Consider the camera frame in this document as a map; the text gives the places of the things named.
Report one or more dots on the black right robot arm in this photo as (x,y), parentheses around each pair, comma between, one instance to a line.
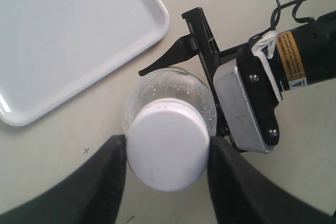
(298,57)

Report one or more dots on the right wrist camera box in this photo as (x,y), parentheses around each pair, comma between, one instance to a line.
(247,100)

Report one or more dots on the white bottle cap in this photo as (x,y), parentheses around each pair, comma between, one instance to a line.
(168,144)

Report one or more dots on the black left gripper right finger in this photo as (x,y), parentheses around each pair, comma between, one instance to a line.
(241,194)

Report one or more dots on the clear plastic water bottle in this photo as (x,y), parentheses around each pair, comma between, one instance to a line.
(171,83)

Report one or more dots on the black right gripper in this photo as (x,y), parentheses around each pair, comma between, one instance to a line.
(200,41)

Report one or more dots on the white rectangular tray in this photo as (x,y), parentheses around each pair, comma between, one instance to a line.
(53,49)

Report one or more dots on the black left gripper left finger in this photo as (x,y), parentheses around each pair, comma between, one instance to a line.
(91,194)

